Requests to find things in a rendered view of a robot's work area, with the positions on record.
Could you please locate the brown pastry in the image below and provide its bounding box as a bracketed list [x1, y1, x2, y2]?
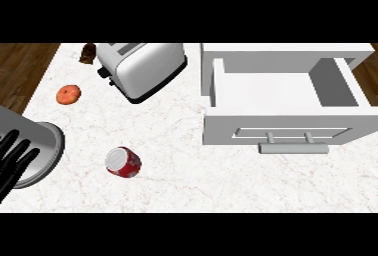
[79, 43, 99, 65]

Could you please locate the white drawer cabinet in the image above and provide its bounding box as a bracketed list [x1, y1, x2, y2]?
[200, 43, 377, 98]

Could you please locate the orange fruit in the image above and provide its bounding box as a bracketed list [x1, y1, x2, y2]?
[55, 84, 83, 106]

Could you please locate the white open drawer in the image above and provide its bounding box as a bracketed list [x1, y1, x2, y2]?
[203, 57, 378, 147]

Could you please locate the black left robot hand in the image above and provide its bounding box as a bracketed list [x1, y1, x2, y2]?
[0, 129, 42, 204]

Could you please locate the grey drawer handle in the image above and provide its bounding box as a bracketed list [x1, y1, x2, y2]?
[257, 131, 331, 155]

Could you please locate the red can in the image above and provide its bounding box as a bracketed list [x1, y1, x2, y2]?
[104, 146, 143, 179]

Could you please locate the silver toaster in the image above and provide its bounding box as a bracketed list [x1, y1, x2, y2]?
[96, 43, 189, 105]

